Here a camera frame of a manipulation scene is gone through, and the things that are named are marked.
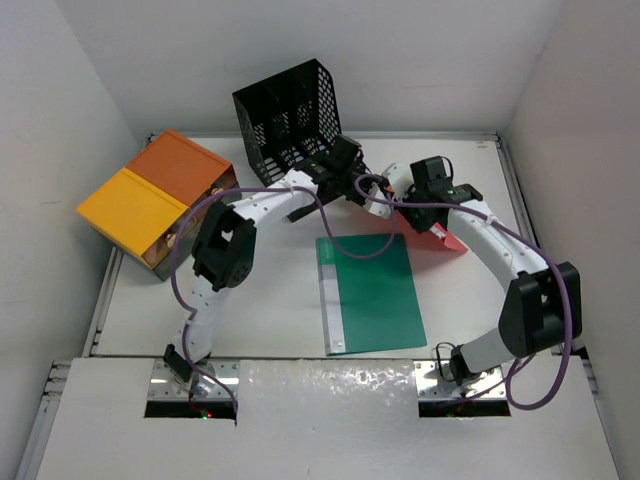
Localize black file organizer rack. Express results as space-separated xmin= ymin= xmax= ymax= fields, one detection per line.
xmin=232 ymin=59 xmax=342 ymax=186

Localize red folder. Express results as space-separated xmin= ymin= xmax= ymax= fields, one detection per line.
xmin=382 ymin=184 xmax=467 ymax=254

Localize green clip folder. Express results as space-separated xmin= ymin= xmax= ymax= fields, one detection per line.
xmin=316 ymin=234 xmax=427 ymax=356

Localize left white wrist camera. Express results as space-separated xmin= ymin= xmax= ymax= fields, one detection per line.
xmin=363 ymin=189 xmax=395 ymax=219

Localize orange drawer cabinet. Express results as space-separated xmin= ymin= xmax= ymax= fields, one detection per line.
xmin=127 ymin=130 xmax=238 ymax=206

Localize white foreground board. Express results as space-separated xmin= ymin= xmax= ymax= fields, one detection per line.
xmin=38 ymin=358 xmax=617 ymax=479

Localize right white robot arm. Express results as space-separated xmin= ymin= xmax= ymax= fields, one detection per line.
xmin=389 ymin=156 xmax=582 ymax=385

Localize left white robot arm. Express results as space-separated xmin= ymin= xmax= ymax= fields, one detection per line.
xmin=163 ymin=134 xmax=367 ymax=383

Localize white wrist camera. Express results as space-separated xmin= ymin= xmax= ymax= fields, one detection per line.
xmin=363 ymin=189 xmax=395 ymax=219
xmin=382 ymin=163 xmax=414 ymax=200

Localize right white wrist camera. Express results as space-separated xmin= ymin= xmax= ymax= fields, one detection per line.
xmin=382 ymin=163 xmax=414 ymax=200

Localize yellow drawer cabinet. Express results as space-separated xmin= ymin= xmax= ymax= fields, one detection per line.
xmin=77 ymin=168 xmax=189 ymax=268

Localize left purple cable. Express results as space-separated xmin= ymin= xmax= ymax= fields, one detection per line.
xmin=169 ymin=172 xmax=401 ymax=371

